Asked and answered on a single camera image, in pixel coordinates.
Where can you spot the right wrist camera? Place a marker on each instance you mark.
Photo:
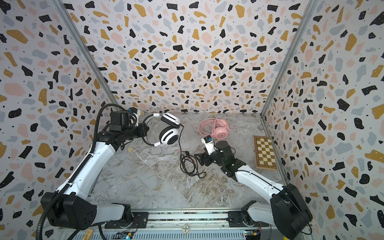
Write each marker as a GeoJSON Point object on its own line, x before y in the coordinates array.
{"type": "Point", "coordinates": [209, 143]}

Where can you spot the wooden tile on rail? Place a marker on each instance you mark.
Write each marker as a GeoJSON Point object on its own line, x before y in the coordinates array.
{"type": "Point", "coordinates": [185, 229]}

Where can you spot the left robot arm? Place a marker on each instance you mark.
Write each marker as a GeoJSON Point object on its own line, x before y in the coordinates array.
{"type": "Point", "coordinates": [68, 207]}

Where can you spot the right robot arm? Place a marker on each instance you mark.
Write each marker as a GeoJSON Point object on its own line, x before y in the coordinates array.
{"type": "Point", "coordinates": [286, 208]}

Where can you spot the wooden block at rail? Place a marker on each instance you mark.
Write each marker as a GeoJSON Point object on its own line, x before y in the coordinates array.
{"type": "Point", "coordinates": [88, 234]}

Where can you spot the pink headphones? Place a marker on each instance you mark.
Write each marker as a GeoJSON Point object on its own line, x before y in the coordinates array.
{"type": "Point", "coordinates": [218, 129]}

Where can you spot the wooden chessboard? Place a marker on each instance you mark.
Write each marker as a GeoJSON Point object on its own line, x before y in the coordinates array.
{"type": "Point", "coordinates": [264, 153]}

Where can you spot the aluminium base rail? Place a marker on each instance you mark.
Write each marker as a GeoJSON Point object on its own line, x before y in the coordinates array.
{"type": "Point", "coordinates": [205, 224]}

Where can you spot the white black headphones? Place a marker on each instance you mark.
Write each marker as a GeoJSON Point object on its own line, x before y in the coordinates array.
{"type": "Point", "coordinates": [168, 135]}

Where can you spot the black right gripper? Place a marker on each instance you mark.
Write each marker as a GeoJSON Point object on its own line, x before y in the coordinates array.
{"type": "Point", "coordinates": [207, 158]}

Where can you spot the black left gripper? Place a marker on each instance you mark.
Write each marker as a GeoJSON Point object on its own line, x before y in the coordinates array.
{"type": "Point", "coordinates": [143, 130]}

